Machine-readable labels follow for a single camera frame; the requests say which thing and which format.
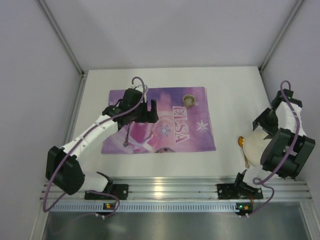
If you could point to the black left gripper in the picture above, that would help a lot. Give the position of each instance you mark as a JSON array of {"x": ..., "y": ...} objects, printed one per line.
[{"x": 149, "y": 111}]

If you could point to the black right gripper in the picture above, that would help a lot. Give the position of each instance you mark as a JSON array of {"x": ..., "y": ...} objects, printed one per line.
[{"x": 261, "y": 122}]

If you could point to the cream bear plate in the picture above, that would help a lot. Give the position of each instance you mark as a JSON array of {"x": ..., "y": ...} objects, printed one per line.
[{"x": 255, "y": 145}]

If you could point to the iridescent purple fork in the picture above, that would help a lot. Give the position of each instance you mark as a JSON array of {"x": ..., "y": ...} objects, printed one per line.
[{"x": 126, "y": 140}]

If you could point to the purple Elsa placemat cloth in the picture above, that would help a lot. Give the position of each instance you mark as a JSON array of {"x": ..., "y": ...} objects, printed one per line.
[{"x": 178, "y": 129}]

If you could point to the speckled beige cup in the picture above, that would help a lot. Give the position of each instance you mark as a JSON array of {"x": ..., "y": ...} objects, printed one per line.
[{"x": 188, "y": 100}]

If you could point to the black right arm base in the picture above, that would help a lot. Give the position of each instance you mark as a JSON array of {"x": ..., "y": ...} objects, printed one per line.
[{"x": 238, "y": 190}]

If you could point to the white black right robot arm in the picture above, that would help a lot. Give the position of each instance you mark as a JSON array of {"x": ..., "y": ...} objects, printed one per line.
[{"x": 278, "y": 144}]

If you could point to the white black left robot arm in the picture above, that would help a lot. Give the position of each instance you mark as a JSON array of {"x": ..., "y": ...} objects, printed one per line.
[{"x": 64, "y": 167}]

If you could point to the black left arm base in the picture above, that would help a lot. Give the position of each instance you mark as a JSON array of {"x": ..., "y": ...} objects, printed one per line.
[{"x": 120, "y": 191}]

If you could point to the gold spoon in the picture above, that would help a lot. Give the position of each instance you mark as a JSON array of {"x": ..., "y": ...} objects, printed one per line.
[{"x": 241, "y": 144}]

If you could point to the aluminium front rail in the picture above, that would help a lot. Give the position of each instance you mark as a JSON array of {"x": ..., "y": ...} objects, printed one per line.
[{"x": 203, "y": 188}]

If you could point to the white slotted cable duct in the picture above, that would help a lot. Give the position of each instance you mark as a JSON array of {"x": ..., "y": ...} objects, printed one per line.
[{"x": 141, "y": 207}]

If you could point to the left aluminium frame post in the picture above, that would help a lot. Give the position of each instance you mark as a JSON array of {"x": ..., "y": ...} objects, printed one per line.
[{"x": 60, "y": 35}]

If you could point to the aluminium frame post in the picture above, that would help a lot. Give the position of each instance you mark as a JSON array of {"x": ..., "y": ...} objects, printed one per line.
[
  {"x": 60, "y": 35},
  {"x": 288, "y": 21}
]

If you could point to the right aluminium frame post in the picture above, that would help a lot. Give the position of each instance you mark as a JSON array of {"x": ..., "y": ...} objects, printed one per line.
[{"x": 288, "y": 21}]

